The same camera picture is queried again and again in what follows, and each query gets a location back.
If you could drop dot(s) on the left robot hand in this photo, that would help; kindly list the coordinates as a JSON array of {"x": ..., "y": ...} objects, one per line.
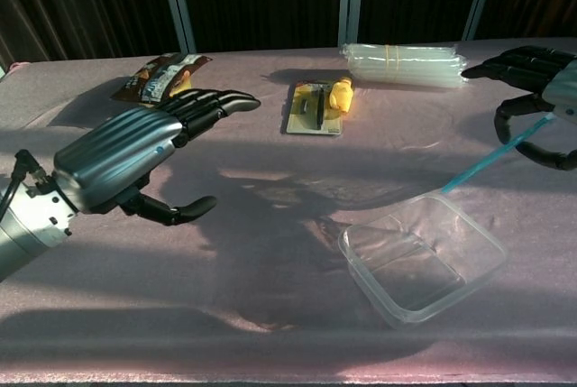
[{"x": 117, "y": 148}]

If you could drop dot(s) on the yellow rubber band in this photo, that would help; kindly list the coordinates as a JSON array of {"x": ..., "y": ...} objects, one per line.
[{"x": 393, "y": 62}]

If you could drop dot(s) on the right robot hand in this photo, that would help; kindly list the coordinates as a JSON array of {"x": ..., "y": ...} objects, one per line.
[{"x": 527, "y": 67}]

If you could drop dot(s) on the brown snack packet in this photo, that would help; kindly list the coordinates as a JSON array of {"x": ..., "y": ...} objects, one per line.
[{"x": 153, "y": 78}]

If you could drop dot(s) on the clear plastic container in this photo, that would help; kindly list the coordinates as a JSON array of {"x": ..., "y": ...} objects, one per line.
[
  {"x": 496, "y": 152},
  {"x": 424, "y": 269}
]

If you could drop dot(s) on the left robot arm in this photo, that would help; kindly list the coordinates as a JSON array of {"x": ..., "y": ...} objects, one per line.
[{"x": 27, "y": 229}]

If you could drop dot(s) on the pink tablecloth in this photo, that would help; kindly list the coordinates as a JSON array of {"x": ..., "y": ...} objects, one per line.
[{"x": 180, "y": 315}]

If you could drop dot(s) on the yellow carded tool package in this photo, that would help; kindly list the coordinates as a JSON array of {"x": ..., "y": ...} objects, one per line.
[{"x": 311, "y": 107}]

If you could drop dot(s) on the bundle of clear glue sticks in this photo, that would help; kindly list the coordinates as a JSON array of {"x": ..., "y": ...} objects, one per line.
[{"x": 424, "y": 67}]

